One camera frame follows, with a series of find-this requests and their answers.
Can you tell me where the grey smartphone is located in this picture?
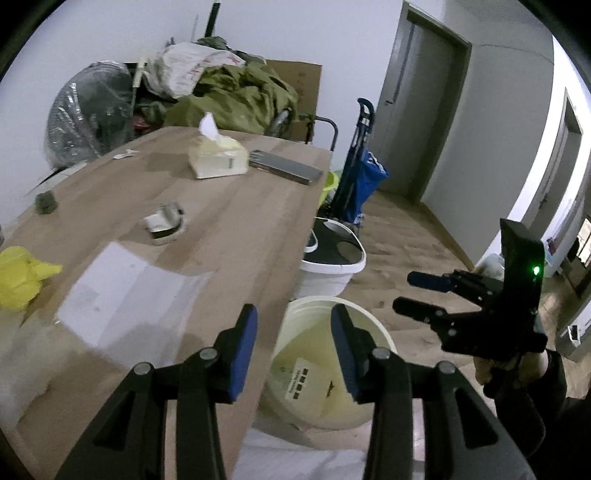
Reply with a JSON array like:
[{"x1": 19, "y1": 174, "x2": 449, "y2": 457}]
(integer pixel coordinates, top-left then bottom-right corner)
[{"x1": 249, "y1": 150, "x2": 322, "y2": 185}]

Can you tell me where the brown cardboard sheet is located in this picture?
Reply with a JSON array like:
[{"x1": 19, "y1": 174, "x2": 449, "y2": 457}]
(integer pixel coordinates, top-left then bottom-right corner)
[{"x1": 266, "y1": 60, "x2": 322, "y2": 143}]

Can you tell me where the olive green clothes pile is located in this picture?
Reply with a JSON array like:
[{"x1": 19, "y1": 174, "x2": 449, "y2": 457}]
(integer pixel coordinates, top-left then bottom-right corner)
[{"x1": 147, "y1": 36, "x2": 297, "y2": 134}]

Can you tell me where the black metal chair frame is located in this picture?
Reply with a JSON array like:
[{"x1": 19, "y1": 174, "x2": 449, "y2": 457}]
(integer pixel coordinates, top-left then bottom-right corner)
[{"x1": 303, "y1": 114, "x2": 339, "y2": 152}]

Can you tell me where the plastic wrapped fan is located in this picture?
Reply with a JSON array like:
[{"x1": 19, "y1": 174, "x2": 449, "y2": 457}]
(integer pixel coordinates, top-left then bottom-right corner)
[{"x1": 45, "y1": 61, "x2": 133, "y2": 170}]

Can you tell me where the white tape roll piece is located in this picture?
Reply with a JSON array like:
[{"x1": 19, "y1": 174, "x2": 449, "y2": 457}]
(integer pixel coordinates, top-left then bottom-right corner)
[{"x1": 142, "y1": 202, "x2": 185, "y2": 245}]

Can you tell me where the small white paper scrap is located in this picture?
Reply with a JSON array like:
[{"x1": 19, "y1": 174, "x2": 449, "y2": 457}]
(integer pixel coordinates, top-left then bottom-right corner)
[{"x1": 113, "y1": 149, "x2": 138, "y2": 160}]

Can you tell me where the yellow tissue pack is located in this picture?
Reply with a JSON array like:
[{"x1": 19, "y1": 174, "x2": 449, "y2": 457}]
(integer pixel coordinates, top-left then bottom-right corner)
[{"x1": 188, "y1": 112, "x2": 249, "y2": 180}]

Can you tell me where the clear plastic bag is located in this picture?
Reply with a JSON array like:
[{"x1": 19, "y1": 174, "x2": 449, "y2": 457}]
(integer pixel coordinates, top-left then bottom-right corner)
[{"x1": 56, "y1": 242, "x2": 211, "y2": 348}]

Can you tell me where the blue folding shopping cart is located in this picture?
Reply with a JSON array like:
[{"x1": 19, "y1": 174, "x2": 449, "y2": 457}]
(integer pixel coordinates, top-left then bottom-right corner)
[{"x1": 329, "y1": 98, "x2": 389, "y2": 226}]

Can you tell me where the bubble wrap sheet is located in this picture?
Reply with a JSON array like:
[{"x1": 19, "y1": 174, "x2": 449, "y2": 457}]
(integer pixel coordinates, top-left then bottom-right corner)
[{"x1": 1, "y1": 309, "x2": 67, "y2": 431}]

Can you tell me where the white red plastic bag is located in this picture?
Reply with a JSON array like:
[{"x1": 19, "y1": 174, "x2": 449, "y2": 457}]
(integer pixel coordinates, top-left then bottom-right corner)
[{"x1": 143, "y1": 42, "x2": 245, "y2": 99}]

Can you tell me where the small green crumpled object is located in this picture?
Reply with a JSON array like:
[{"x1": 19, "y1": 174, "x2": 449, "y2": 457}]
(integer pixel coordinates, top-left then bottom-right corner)
[{"x1": 35, "y1": 191, "x2": 58, "y2": 215}]

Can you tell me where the green plastic basin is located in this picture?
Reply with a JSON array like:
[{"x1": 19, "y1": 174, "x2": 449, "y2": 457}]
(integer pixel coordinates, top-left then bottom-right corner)
[{"x1": 320, "y1": 171, "x2": 339, "y2": 205}]

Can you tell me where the cream plastic trash bin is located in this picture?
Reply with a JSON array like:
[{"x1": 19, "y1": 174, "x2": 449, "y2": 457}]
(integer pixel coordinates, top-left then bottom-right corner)
[{"x1": 262, "y1": 296, "x2": 397, "y2": 430}]

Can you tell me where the right hand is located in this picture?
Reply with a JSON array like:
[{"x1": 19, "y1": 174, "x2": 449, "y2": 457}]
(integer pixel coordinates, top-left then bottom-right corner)
[{"x1": 473, "y1": 351, "x2": 549, "y2": 385}]

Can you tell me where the grey door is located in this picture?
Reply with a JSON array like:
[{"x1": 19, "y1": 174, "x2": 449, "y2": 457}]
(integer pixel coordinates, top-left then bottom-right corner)
[{"x1": 370, "y1": 2, "x2": 472, "y2": 203}]

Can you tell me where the white black rice cooker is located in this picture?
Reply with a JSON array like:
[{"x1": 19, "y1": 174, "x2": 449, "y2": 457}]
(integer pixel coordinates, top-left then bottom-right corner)
[{"x1": 293, "y1": 217, "x2": 367, "y2": 299}]

